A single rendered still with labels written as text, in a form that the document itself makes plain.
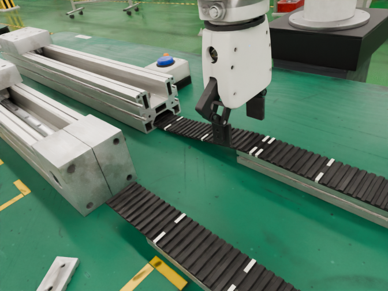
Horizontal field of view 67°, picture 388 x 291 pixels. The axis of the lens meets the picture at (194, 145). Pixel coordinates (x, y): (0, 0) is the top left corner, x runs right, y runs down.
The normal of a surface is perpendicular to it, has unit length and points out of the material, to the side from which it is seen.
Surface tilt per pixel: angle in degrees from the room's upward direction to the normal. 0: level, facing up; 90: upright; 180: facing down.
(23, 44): 90
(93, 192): 90
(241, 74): 90
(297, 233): 0
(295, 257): 0
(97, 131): 0
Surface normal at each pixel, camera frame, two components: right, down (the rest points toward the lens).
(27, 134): -0.14, -0.80
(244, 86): 0.70, 0.33
